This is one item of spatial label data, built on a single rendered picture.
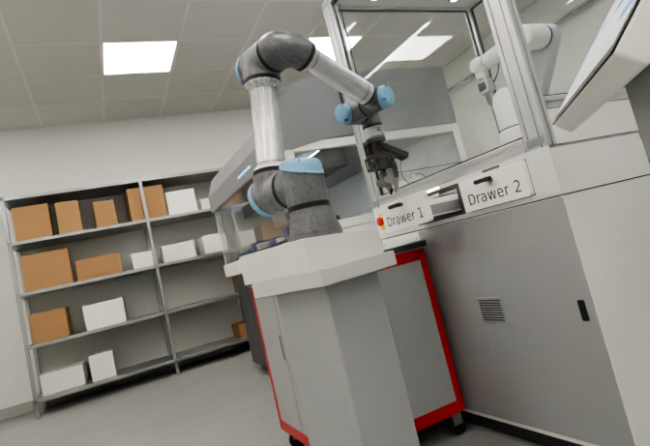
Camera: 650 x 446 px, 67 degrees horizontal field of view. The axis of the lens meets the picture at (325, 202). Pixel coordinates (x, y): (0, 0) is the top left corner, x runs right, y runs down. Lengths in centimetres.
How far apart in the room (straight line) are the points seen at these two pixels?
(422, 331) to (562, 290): 59
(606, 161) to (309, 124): 151
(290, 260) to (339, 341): 22
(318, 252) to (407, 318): 82
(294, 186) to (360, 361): 47
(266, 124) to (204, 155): 455
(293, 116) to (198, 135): 351
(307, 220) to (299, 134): 138
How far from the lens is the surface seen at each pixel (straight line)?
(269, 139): 146
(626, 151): 180
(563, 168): 155
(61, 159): 590
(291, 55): 148
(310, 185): 129
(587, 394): 169
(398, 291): 191
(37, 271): 527
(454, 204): 180
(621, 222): 170
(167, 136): 601
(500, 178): 164
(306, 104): 270
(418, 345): 196
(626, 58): 78
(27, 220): 534
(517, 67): 159
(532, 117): 156
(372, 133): 181
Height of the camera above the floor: 79
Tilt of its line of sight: 6 degrees up
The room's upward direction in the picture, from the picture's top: 14 degrees counter-clockwise
